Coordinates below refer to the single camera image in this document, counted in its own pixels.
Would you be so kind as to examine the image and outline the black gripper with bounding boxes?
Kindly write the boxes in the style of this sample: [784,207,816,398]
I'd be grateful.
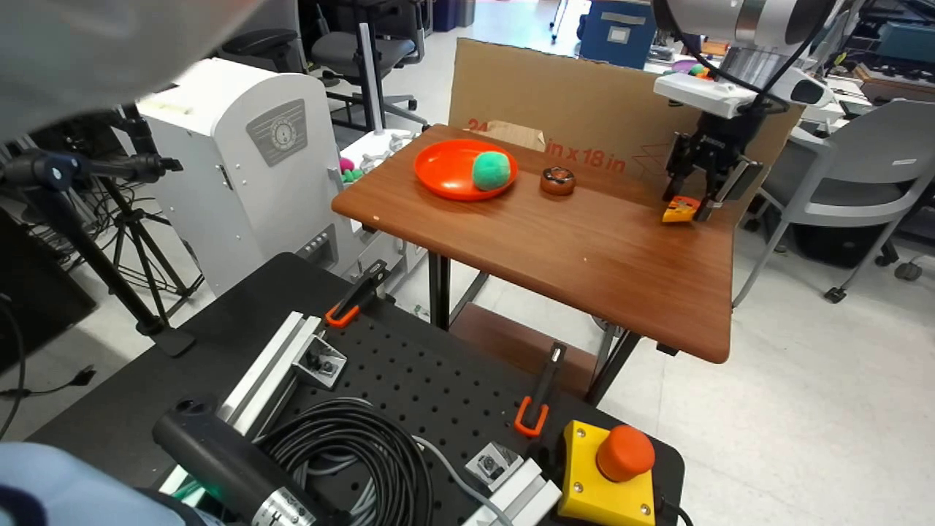
[662,100,765,224]

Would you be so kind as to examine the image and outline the fake pizza slice toy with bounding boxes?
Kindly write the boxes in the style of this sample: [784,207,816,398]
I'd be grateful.
[656,193,708,227]

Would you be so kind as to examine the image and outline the brown toy donut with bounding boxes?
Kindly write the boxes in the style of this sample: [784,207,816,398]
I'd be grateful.
[538,164,578,199]

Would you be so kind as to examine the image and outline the brown cardboard box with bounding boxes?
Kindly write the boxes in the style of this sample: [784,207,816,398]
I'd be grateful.
[446,36,807,231]

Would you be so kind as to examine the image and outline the grey office chair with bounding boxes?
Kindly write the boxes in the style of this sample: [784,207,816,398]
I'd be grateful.
[731,93,935,310]

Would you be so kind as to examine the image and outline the blue storage box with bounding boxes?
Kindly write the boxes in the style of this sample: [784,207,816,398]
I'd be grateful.
[575,0,656,74]

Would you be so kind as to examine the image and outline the black table leg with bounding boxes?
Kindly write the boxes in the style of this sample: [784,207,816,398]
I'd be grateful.
[426,249,455,334]
[581,326,642,410]

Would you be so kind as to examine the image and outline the green fuzzy ball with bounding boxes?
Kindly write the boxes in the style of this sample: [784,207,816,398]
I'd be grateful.
[471,145,515,193]

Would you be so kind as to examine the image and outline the wooden table base shelf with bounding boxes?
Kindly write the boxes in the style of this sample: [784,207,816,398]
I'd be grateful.
[446,300,600,398]

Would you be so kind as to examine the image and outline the orange plastic plate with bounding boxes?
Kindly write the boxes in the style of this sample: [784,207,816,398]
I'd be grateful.
[411,134,521,204]

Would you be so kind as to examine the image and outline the orange black bar clamp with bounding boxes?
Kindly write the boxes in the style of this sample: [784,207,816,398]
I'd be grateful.
[510,340,569,440]
[320,258,392,334]

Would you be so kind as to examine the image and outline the yellow emergency stop box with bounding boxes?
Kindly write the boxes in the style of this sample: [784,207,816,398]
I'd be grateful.
[554,417,659,526]

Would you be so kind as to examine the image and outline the white plastic container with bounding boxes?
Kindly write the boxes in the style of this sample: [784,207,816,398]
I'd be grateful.
[332,125,418,191]

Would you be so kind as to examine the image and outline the black perforated breadboard table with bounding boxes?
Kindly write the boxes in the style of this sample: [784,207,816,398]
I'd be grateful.
[33,249,687,526]

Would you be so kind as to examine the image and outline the black office chair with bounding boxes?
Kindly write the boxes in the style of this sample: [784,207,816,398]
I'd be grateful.
[300,0,433,131]

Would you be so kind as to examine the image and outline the white grey machine cabinet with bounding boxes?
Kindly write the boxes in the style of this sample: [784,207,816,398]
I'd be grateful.
[133,56,407,299]

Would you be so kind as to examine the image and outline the grey blurred foreground object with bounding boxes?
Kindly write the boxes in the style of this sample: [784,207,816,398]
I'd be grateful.
[0,0,271,141]

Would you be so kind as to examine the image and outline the light blue fabric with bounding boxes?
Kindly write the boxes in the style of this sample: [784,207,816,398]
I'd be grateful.
[0,439,193,526]

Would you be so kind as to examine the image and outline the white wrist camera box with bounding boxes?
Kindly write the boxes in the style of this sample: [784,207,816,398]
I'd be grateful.
[652,69,762,122]

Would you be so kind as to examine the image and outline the metal corner bracket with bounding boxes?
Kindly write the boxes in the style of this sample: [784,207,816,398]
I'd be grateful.
[296,335,350,391]
[465,440,525,491]

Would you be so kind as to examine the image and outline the aluminium extrusion rail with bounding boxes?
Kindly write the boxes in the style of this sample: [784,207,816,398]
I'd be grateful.
[458,454,566,526]
[155,307,326,502]

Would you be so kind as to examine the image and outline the thin grey cable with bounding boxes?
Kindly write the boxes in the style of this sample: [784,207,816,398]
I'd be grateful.
[411,433,515,526]

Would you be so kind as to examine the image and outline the black coiled cable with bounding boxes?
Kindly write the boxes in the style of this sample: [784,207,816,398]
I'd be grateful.
[255,395,437,526]

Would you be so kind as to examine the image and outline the black cylindrical handle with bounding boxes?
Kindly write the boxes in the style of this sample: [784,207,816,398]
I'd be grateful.
[152,399,320,526]

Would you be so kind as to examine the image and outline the black camera tripod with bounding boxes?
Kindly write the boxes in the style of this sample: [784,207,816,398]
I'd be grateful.
[0,145,211,341]

